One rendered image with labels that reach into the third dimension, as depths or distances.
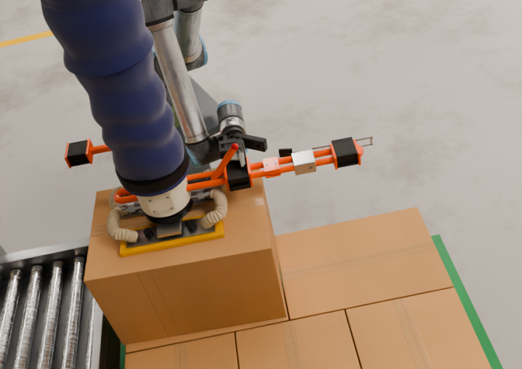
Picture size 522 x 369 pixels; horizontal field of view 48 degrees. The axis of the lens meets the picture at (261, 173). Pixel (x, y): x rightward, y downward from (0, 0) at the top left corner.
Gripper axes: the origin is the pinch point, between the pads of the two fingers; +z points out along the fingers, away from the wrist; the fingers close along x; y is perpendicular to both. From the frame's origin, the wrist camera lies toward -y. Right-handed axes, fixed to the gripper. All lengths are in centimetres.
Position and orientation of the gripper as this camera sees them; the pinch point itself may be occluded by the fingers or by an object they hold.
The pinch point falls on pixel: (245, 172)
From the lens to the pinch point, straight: 187.9
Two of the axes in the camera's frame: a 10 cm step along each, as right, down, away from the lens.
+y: -9.8, 2.0, 0.1
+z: 1.3, 6.7, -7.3
